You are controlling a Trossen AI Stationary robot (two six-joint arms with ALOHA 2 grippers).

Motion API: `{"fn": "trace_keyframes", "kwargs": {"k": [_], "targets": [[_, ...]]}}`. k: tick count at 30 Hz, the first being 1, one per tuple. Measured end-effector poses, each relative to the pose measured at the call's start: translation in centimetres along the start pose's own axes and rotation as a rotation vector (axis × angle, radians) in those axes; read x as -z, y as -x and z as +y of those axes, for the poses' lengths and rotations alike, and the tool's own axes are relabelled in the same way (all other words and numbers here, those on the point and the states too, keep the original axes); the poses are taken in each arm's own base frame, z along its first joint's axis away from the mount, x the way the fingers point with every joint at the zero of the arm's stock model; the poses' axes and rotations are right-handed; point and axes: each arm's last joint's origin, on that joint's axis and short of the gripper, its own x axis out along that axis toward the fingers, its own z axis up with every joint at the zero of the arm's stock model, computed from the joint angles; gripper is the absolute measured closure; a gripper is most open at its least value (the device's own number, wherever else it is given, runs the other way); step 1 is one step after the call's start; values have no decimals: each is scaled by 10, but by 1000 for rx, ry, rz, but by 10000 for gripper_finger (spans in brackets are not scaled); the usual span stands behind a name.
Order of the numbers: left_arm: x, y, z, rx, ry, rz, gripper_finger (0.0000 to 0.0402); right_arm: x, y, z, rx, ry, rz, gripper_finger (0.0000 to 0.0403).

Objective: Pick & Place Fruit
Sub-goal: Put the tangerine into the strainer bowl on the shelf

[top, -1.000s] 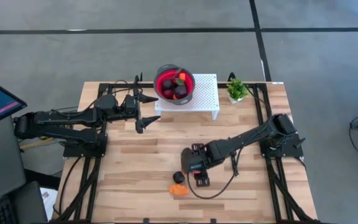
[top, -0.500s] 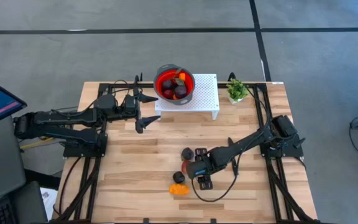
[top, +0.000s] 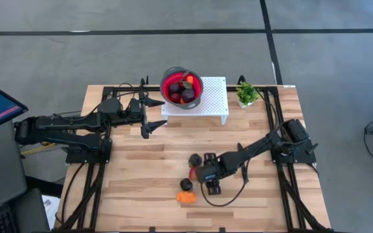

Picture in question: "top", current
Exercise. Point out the red collapsible colander bowl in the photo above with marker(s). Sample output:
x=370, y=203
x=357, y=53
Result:
x=167, y=81

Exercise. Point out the white perforated shelf riser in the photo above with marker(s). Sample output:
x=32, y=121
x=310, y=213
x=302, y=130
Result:
x=214, y=97

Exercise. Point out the black table edge clamp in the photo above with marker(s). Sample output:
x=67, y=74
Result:
x=222, y=230
x=152, y=230

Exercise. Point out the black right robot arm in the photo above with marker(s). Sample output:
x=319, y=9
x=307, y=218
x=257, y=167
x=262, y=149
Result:
x=254, y=152

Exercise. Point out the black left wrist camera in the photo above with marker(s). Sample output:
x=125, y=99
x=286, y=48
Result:
x=135, y=105

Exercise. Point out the small green potted plant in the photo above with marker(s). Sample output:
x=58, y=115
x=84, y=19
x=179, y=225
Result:
x=246, y=93

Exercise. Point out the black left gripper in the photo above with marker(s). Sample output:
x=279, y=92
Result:
x=145, y=119

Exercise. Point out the red plum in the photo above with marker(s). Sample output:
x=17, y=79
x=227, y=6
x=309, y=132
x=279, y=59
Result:
x=175, y=97

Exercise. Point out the small orange mandarin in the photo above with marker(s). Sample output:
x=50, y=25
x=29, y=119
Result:
x=182, y=101

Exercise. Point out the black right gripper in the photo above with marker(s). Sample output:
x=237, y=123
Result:
x=207, y=174

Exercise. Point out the red and yellow apple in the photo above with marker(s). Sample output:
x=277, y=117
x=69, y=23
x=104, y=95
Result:
x=193, y=174

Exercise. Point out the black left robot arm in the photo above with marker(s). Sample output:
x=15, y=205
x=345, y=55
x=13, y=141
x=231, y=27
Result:
x=70, y=123

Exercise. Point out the white paper sheet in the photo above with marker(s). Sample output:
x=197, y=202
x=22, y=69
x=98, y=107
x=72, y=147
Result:
x=52, y=207

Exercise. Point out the black frame bracket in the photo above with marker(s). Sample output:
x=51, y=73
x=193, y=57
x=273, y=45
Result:
x=145, y=81
x=241, y=80

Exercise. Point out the dark purple plum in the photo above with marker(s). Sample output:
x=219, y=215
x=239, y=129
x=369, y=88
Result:
x=195, y=160
x=186, y=184
x=174, y=87
x=188, y=94

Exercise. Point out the yellow tool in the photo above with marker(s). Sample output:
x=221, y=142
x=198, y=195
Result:
x=37, y=149

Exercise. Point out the black aluminium table frame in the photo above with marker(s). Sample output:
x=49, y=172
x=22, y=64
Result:
x=108, y=88

